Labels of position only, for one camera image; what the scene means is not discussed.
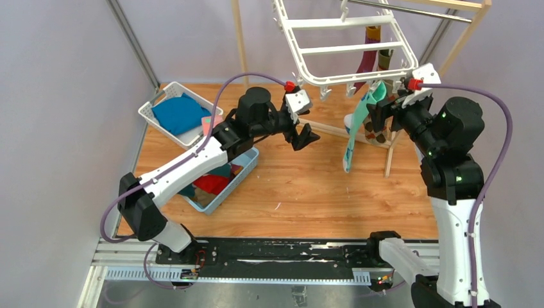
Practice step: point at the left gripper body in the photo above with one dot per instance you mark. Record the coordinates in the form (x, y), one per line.
(288, 125)

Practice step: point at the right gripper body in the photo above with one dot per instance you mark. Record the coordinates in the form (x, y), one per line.
(413, 118)

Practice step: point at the teal and white sock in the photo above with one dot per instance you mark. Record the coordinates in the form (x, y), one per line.
(376, 92)

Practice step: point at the white clip sock hanger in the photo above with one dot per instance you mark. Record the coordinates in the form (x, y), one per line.
(385, 18)

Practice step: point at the purple striped sock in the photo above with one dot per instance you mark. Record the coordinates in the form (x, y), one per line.
(236, 169)

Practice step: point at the dark green sock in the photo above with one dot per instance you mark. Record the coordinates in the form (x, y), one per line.
(224, 170)

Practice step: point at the pink patterned sock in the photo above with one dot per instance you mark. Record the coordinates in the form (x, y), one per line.
(210, 124)

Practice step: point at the beige sock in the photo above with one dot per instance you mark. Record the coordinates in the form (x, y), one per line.
(212, 184)

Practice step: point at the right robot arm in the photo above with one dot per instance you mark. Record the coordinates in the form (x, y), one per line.
(453, 181)

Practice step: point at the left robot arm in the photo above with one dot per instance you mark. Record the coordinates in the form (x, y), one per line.
(141, 198)

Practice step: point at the argyle patterned sock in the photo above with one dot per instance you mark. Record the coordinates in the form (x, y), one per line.
(373, 137)

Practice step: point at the light blue plastic basket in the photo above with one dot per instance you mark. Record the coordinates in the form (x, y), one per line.
(248, 161)

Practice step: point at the olive striped sock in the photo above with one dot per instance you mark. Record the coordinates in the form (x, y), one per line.
(384, 59)

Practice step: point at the white plastic basket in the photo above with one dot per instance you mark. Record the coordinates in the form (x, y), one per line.
(175, 89)

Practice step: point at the blue cloth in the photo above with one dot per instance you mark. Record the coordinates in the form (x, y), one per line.
(179, 114)

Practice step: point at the wooden drying rack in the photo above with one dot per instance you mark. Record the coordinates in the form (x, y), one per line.
(467, 12)

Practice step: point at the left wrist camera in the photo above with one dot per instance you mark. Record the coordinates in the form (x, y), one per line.
(298, 103)

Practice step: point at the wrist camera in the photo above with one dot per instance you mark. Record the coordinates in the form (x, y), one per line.
(298, 103)
(416, 84)

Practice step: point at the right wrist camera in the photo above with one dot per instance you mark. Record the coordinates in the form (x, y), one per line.
(416, 84)

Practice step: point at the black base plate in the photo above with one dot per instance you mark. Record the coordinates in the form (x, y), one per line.
(283, 261)

